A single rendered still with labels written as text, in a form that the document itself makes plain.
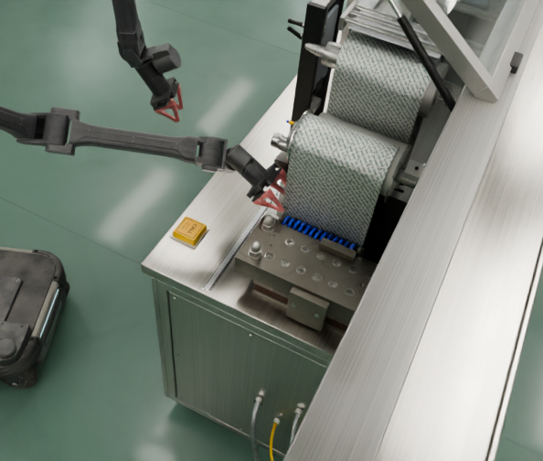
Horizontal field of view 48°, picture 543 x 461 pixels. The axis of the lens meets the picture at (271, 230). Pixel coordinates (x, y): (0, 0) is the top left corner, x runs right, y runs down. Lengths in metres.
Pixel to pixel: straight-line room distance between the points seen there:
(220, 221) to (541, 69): 0.93
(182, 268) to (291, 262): 0.32
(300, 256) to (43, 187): 1.91
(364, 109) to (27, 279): 1.52
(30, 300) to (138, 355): 0.47
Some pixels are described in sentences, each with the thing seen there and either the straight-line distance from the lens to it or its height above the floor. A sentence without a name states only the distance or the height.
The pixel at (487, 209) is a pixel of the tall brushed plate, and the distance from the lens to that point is 1.21.
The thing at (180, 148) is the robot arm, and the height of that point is 1.21.
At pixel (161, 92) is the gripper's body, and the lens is 1.83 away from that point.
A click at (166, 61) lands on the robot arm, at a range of 1.77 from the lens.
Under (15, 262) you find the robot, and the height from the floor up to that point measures 0.24.
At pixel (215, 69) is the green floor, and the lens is 3.90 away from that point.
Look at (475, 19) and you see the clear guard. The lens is 1.17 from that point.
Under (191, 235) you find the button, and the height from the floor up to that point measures 0.92.
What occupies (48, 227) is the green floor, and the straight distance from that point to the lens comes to 3.04.
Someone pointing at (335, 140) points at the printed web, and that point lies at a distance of 1.46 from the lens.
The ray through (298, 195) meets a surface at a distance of 1.57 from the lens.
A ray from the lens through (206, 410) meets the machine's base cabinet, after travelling 2.28.
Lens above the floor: 2.25
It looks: 50 degrees down
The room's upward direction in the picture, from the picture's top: 7 degrees clockwise
